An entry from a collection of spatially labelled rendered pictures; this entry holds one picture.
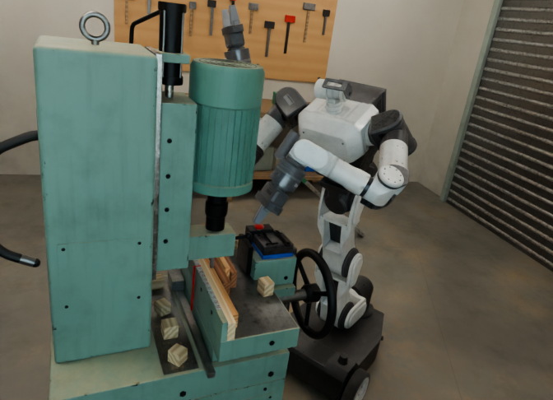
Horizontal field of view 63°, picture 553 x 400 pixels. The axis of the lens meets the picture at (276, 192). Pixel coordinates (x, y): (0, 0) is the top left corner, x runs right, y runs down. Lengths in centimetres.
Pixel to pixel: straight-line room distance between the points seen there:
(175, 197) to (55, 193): 26
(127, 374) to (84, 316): 17
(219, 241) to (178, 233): 13
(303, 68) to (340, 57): 41
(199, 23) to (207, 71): 331
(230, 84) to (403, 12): 410
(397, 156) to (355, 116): 25
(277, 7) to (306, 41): 42
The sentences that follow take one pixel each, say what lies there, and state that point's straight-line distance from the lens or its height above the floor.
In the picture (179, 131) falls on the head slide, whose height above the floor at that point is 136.
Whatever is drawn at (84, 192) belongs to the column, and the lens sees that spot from 101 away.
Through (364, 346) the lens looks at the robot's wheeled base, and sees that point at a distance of 239.
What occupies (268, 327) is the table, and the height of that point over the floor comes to 90.
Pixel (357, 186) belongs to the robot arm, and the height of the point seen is 120.
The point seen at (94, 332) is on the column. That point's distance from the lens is 119.
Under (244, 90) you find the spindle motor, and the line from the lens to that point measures 104.
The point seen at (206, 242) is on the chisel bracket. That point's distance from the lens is 120.
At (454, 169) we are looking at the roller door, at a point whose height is 36.
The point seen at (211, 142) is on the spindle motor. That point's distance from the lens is 106.
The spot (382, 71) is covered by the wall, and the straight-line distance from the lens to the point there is 499.
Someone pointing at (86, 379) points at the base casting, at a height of 80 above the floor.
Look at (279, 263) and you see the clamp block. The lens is 135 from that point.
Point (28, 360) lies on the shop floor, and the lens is 251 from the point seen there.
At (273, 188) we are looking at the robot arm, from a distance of 132.
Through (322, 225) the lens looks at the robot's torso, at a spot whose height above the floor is 81.
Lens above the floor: 162
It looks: 21 degrees down
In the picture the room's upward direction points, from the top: 8 degrees clockwise
